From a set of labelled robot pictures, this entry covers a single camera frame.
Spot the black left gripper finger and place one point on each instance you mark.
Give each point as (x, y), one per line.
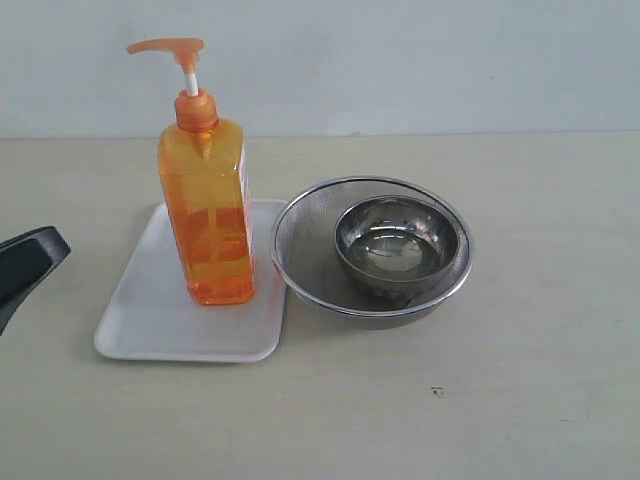
(26, 260)

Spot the orange pump soap bottle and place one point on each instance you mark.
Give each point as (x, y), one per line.
(203, 172)

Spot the steel mesh strainer basket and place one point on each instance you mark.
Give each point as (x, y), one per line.
(303, 252)

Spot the white rectangular tray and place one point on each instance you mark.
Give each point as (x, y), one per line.
(151, 316)

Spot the small stainless steel bowl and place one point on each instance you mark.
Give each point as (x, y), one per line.
(396, 245)

